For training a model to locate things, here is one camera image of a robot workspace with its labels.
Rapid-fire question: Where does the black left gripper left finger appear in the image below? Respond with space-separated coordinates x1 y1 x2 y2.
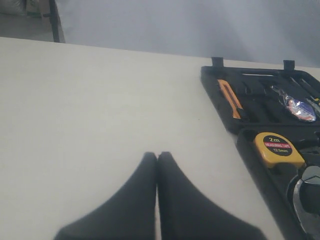
55 152 157 240

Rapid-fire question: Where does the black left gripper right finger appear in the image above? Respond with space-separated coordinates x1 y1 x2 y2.
157 151 266 240

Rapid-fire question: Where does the steel claw hammer black grip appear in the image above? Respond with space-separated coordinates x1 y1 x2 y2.
292 165 320 240

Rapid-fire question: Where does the black plastic tool case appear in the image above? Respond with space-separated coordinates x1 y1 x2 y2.
200 57 320 240

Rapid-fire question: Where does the black electrical tape roll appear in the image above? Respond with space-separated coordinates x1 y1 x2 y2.
270 85 317 123

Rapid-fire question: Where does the yellow tape measure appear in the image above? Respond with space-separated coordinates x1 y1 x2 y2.
253 132 305 169

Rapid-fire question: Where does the orange utility knife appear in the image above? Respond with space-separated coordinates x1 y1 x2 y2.
218 79 244 120

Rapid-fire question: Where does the black metal stand post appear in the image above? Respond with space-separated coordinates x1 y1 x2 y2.
42 0 61 43

